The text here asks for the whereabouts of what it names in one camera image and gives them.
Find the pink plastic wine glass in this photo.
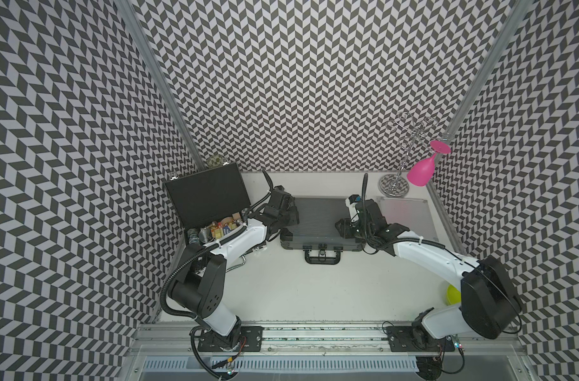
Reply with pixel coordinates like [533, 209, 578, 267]
[407, 141, 451, 187]

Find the yellow-green plastic ball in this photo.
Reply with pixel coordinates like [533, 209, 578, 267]
[446, 285, 462, 306]

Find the black poker case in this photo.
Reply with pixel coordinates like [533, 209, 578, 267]
[164, 163, 252, 246]
[280, 197, 365, 265]

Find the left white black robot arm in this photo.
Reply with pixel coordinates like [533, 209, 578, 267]
[159, 171, 299, 349]

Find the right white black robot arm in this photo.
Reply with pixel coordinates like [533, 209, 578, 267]
[336, 176, 523, 349]

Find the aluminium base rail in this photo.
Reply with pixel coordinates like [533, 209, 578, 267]
[128, 321, 526, 357]

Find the silver aluminium poker case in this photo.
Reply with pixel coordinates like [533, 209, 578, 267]
[377, 198, 438, 242]

